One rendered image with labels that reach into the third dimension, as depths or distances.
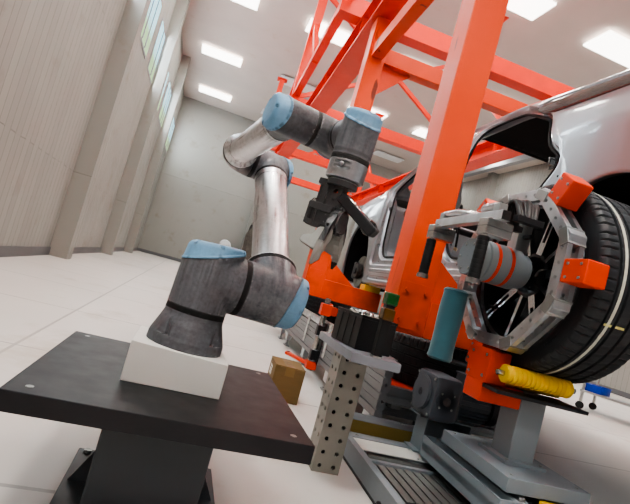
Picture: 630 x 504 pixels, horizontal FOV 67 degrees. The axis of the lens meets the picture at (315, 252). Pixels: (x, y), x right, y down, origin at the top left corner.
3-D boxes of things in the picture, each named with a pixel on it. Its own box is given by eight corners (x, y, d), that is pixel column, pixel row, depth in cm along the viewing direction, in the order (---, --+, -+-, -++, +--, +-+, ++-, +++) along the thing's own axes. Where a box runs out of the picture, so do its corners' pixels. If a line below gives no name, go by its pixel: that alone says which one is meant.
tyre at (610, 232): (543, 416, 169) (714, 316, 124) (486, 402, 164) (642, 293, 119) (503, 276, 215) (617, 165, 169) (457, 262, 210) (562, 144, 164)
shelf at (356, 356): (399, 373, 150) (402, 364, 150) (349, 361, 146) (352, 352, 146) (357, 347, 192) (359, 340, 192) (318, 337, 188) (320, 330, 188)
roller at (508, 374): (579, 402, 151) (583, 385, 152) (500, 382, 145) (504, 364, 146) (565, 397, 157) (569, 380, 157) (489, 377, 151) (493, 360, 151)
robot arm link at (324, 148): (312, 114, 122) (330, 106, 111) (350, 133, 127) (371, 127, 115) (300, 149, 122) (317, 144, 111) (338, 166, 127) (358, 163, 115)
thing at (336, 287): (377, 313, 404) (387, 274, 406) (319, 297, 393) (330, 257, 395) (370, 311, 420) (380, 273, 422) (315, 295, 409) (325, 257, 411)
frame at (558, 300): (558, 367, 136) (601, 186, 139) (538, 362, 134) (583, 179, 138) (459, 335, 189) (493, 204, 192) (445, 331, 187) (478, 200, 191)
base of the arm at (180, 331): (145, 342, 108) (159, 301, 109) (147, 328, 126) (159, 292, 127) (224, 363, 114) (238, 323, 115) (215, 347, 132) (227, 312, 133)
